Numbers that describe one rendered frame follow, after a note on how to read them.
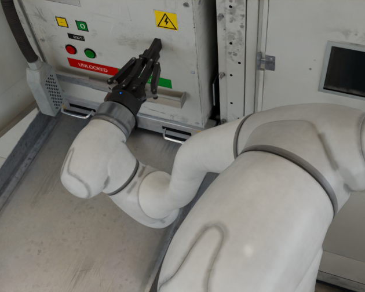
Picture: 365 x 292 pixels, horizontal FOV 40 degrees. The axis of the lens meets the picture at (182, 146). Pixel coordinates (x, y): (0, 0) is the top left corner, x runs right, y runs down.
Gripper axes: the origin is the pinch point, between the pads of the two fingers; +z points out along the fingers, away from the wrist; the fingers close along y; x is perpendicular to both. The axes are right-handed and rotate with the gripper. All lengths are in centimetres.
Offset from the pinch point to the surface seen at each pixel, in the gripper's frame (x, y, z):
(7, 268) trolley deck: -38, -27, -51
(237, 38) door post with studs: 2.0, 19.2, 7.9
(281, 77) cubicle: -6.0, 31.0, 5.9
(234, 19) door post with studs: 7.4, 18.3, 7.9
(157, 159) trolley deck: -38.3, -1.7, -5.9
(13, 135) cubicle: -68, -73, 6
